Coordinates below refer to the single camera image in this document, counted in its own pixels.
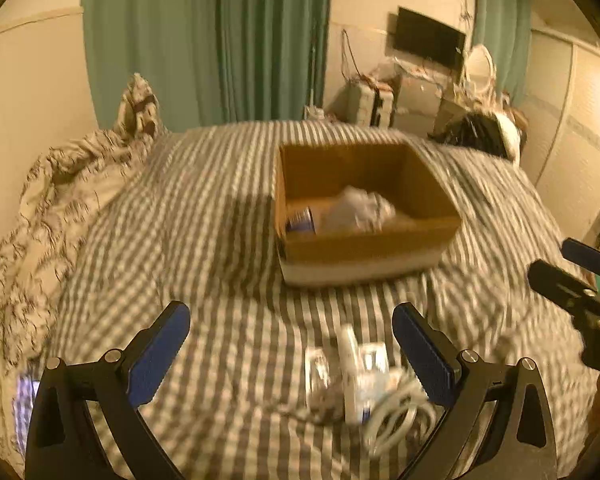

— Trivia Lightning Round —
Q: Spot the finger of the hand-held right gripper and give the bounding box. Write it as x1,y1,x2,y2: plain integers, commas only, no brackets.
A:
527,259,600,313
561,238,600,283

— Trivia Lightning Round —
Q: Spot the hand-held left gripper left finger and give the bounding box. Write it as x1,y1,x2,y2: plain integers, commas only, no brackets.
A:
25,301,191,480

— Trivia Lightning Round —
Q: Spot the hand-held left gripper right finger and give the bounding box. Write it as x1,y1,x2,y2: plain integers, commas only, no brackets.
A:
391,302,559,480

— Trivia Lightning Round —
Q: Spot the white cable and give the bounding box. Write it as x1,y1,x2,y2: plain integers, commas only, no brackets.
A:
364,371,438,457

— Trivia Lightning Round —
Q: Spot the white rectangular charger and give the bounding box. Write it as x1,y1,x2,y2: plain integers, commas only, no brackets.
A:
337,324,365,425

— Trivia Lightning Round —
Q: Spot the brown cardboard box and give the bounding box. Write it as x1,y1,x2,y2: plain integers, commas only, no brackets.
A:
274,142,464,289

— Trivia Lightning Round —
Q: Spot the clear packet with blue print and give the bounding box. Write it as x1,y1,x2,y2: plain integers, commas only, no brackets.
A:
357,341,406,423

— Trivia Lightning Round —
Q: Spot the clear plastic packet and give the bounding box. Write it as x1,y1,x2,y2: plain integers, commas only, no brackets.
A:
304,344,347,411

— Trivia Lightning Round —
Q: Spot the grey striped bed sheet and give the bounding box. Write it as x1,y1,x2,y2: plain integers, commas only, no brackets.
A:
45,119,600,480

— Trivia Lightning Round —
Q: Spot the white wardrobe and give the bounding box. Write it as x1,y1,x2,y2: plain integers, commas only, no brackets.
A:
519,27,600,251

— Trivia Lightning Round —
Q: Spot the crumpled white plastic bag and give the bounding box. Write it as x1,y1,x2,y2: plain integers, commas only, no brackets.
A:
314,185,416,234

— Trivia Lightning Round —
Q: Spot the black and white bag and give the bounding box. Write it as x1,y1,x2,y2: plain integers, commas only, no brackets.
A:
427,110,523,161

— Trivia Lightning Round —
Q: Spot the floral patterned duvet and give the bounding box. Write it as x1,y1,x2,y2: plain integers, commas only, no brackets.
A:
0,73,168,466

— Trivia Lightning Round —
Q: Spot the white oval mirror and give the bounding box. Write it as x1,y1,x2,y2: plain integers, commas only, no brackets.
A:
462,44,497,95

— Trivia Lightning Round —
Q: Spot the narrow green curtain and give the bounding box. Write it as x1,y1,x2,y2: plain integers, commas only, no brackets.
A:
471,0,534,106

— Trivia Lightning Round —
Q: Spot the wide green curtain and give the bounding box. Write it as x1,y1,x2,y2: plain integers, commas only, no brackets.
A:
81,0,332,135

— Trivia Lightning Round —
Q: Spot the black wall television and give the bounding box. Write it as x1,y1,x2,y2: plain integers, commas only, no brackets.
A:
393,6,467,69

